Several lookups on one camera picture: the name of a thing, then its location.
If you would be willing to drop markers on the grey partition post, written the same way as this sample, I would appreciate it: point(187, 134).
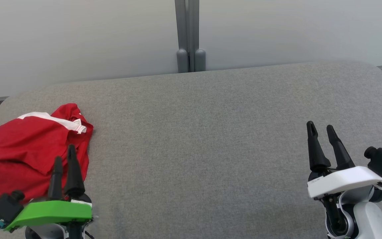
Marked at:
point(194, 26)
point(181, 26)

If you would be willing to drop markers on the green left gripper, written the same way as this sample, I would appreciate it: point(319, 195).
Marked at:
point(51, 212)

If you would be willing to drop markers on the red and white T-shirt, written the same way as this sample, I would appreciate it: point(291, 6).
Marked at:
point(71, 111)

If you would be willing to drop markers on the red shorts with white trim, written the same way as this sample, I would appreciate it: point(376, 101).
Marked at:
point(12, 152)

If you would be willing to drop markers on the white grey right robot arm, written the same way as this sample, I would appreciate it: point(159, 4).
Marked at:
point(373, 219)

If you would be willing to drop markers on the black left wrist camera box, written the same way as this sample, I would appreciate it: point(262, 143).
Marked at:
point(3, 207)

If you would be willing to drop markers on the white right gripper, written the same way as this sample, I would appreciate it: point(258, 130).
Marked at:
point(340, 181)

